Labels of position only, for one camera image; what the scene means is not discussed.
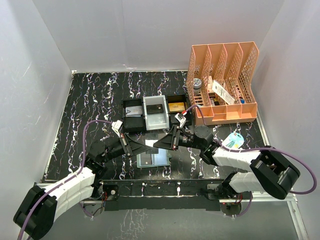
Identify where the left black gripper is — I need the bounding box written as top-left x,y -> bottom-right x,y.
100,132 -> 150,164

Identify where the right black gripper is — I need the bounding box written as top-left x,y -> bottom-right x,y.
153,125 -> 204,151

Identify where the green card holder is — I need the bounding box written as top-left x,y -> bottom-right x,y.
136,147 -> 172,168

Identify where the dark grey credit card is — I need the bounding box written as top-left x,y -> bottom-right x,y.
140,153 -> 153,166

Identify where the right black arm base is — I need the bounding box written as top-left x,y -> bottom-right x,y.
201,183 -> 251,202

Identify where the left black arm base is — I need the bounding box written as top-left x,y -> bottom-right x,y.
86,184 -> 119,202

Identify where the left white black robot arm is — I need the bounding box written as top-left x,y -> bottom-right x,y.
13,133 -> 150,240

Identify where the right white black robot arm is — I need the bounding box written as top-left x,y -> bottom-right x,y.
153,125 -> 301,200

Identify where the gold credit card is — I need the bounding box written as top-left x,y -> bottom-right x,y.
168,102 -> 186,113

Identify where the black credit card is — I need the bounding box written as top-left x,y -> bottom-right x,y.
146,104 -> 164,115

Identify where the white middle tray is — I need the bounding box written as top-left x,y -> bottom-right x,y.
143,95 -> 170,131

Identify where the left black tray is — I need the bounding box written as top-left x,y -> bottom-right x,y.
122,98 -> 146,133

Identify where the black tray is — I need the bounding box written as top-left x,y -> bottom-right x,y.
122,98 -> 146,133
166,93 -> 191,126

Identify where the right black tray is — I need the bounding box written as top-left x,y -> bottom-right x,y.
166,93 -> 191,126

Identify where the small round jar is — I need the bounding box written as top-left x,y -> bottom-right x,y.
193,78 -> 203,94

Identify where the round blue tape roll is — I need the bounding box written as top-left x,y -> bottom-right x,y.
222,132 -> 245,149

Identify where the white paper packet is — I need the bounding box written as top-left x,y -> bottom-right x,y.
212,80 -> 235,105

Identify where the orange file organizer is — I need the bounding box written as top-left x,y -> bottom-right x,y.
186,41 -> 259,126

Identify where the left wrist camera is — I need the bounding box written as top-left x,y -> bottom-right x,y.
111,120 -> 123,138

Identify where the aluminium frame rail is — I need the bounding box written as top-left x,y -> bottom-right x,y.
17,179 -> 309,240

